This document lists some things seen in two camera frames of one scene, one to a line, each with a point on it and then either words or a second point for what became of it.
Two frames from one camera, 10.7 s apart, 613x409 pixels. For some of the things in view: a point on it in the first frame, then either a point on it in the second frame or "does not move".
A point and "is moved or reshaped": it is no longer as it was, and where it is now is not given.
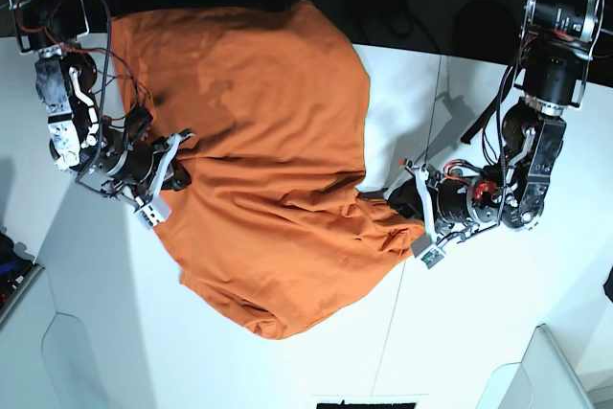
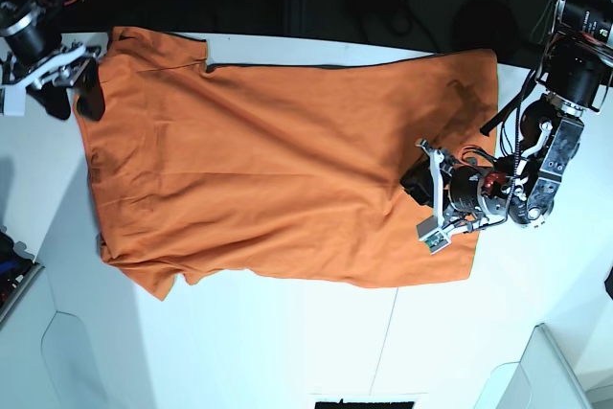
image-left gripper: x=124 y=167 -> x=33 y=54
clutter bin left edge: x=18 y=271 does not move
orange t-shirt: x=276 y=101 is moved or reshaped
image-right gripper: x=463 y=197 -> x=464 y=199
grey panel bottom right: x=543 y=379 does not move
